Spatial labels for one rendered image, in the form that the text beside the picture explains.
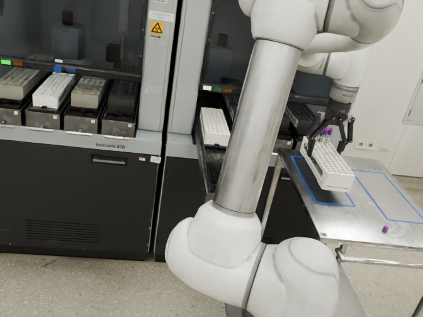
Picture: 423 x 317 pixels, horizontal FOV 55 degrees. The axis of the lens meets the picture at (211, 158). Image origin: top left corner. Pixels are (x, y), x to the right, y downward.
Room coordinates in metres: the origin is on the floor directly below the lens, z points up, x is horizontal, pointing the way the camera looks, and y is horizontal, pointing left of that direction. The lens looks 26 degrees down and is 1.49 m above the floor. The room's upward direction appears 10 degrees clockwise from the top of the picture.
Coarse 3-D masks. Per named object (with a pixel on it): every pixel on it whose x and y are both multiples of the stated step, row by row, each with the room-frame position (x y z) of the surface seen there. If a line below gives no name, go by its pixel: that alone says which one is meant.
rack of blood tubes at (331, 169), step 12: (324, 144) 1.44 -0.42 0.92; (312, 156) 1.38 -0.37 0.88; (324, 156) 1.33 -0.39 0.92; (336, 156) 1.34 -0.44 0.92; (324, 168) 1.22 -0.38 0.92; (336, 168) 1.24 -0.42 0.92; (348, 168) 1.25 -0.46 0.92; (324, 180) 1.19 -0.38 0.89; (336, 180) 1.19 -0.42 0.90; (348, 180) 1.20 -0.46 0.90
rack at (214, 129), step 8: (200, 112) 1.74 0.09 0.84; (208, 112) 1.72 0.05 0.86; (216, 112) 1.72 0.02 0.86; (200, 120) 1.70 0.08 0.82; (208, 120) 1.61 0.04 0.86; (216, 120) 1.63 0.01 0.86; (224, 120) 1.64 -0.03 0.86; (208, 128) 1.52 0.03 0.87; (216, 128) 1.54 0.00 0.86; (224, 128) 1.55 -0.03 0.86; (208, 136) 1.47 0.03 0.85; (216, 136) 1.47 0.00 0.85; (224, 136) 1.48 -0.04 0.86; (224, 144) 1.48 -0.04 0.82
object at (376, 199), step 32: (288, 160) 1.44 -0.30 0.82; (352, 160) 1.56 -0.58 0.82; (320, 192) 1.23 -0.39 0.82; (352, 192) 1.27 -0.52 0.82; (384, 192) 1.32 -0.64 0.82; (320, 224) 1.03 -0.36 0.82; (352, 224) 1.07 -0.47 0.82; (384, 224) 1.10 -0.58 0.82; (416, 224) 1.14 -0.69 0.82; (352, 288) 1.41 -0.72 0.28
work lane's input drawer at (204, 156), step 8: (200, 128) 1.62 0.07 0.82; (200, 136) 1.56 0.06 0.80; (200, 144) 1.48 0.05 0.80; (216, 144) 1.47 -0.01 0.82; (200, 152) 1.41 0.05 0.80; (208, 152) 1.42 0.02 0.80; (216, 152) 1.44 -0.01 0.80; (224, 152) 1.45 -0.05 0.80; (200, 160) 1.37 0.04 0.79; (208, 160) 1.35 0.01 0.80; (216, 160) 1.37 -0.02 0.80; (200, 168) 1.34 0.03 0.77; (208, 168) 1.29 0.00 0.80; (216, 168) 1.31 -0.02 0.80; (200, 176) 1.30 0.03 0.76; (208, 176) 1.21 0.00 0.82; (216, 176) 1.24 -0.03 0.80; (208, 184) 1.17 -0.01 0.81; (216, 184) 1.19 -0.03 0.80; (208, 192) 1.12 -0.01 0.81; (208, 200) 1.12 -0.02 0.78
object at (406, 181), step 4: (396, 176) 3.12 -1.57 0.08; (400, 176) 3.13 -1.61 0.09; (404, 176) 3.13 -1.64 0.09; (408, 176) 3.14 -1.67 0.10; (412, 176) 3.14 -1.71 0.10; (400, 180) 3.13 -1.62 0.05; (404, 180) 3.14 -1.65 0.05; (408, 180) 3.14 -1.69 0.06; (412, 180) 3.15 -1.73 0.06; (416, 180) 3.16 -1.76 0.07; (420, 180) 3.16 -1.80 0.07; (404, 184) 3.13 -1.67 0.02; (408, 184) 3.14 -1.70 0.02; (412, 184) 3.15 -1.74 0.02; (416, 184) 3.16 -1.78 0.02; (420, 184) 3.16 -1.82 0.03; (416, 188) 3.13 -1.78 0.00; (420, 188) 3.14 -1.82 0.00
